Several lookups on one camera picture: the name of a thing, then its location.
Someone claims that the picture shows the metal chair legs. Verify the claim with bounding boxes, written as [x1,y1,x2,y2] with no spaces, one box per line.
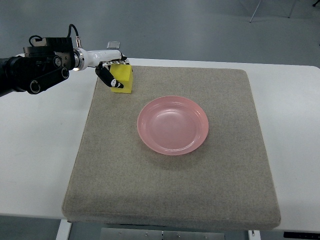
[249,0,320,23]

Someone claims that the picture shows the yellow foam block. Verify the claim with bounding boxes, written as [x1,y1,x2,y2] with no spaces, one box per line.
[110,64,133,94]

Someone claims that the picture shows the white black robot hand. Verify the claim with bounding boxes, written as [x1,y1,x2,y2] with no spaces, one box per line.
[74,48,130,89]

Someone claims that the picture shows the metal table base plate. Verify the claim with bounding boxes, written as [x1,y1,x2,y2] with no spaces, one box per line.
[99,228,226,240]

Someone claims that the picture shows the beige felt mat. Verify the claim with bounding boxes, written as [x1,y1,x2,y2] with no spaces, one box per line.
[62,66,281,230]

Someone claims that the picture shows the upper floor socket plate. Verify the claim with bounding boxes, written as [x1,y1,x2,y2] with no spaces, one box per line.
[107,41,121,50]

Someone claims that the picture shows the pink plate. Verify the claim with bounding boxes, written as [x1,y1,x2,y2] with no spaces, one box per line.
[137,96,209,156]

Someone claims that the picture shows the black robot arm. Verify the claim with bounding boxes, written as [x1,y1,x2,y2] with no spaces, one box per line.
[0,24,81,97]

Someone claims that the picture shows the white table leg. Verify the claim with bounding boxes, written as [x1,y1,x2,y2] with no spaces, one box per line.
[55,219,72,240]

